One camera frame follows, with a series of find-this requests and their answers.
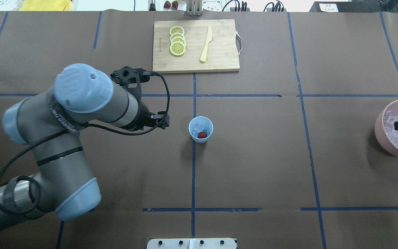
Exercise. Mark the light blue paper cup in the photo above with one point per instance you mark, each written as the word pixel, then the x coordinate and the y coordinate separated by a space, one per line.
pixel 206 122

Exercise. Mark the wooden cutting board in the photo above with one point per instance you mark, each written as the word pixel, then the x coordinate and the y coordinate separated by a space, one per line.
pixel 222 56

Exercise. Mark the ice cube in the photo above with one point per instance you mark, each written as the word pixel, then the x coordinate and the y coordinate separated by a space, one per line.
pixel 198 128

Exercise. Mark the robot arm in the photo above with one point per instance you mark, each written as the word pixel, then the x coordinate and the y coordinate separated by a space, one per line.
pixel 52 174

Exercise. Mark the red strawberry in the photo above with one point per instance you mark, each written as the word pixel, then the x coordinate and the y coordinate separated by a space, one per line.
pixel 202 135

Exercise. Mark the wooden knife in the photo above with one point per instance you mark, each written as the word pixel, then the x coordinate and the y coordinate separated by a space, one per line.
pixel 204 53

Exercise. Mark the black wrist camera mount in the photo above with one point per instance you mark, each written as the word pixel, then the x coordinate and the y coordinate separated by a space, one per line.
pixel 130 80

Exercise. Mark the aluminium frame post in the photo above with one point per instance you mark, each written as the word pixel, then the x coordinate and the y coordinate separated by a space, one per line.
pixel 194 8

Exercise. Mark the yellow cloth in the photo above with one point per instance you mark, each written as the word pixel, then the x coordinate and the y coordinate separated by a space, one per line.
pixel 46 5

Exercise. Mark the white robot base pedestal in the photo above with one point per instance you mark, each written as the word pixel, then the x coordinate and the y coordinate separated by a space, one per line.
pixel 192 243

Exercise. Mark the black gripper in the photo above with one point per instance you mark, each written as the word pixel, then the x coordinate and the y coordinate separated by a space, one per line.
pixel 146 117

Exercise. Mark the pink bowl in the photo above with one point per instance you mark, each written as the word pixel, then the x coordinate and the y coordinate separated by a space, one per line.
pixel 380 133

